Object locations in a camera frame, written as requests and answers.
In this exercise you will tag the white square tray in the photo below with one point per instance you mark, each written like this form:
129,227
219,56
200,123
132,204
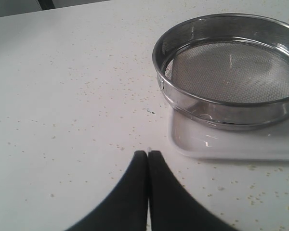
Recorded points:
198,141

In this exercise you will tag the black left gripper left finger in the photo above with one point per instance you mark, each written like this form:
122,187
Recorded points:
126,207

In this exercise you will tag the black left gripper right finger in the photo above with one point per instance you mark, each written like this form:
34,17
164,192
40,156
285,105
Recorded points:
172,208

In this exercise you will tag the round steel mesh sieve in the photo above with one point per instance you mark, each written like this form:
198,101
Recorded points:
228,71

